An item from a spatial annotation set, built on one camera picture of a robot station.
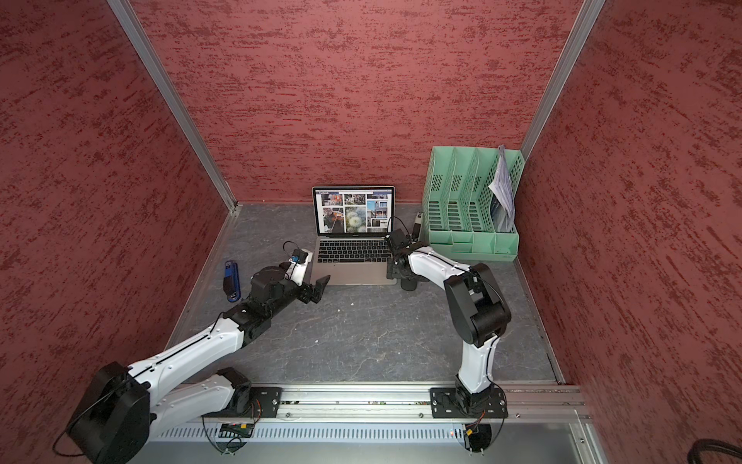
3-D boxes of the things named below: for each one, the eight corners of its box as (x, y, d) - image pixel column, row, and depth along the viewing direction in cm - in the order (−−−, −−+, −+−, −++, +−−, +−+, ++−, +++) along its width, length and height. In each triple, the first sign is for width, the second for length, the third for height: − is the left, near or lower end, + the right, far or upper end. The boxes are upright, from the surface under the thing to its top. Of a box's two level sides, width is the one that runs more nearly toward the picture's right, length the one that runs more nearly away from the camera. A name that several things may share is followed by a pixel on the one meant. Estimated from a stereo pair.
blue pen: (229, 303, 94) (223, 297, 90) (228, 267, 103) (223, 260, 99) (240, 300, 95) (235, 294, 91) (238, 265, 104) (233, 258, 100)
